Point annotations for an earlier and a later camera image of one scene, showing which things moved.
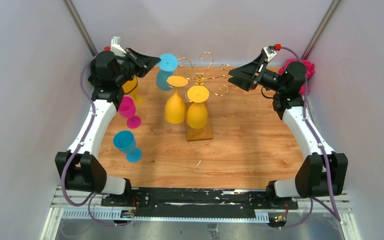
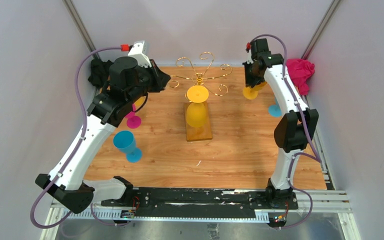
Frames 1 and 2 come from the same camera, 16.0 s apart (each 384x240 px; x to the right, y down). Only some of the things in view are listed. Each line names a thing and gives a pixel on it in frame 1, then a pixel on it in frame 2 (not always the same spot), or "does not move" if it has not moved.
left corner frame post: [73, 14] does not move
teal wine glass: [125, 141] does not move
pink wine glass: [127, 109] does not move
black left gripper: [143, 63] -> [160, 78]
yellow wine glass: [174, 109] -> [251, 93]
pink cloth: [310, 70] does not move
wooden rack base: [203, 133] does not move
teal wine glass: [167, 65] -> [275, 110]
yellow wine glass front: [197, 112] does not move
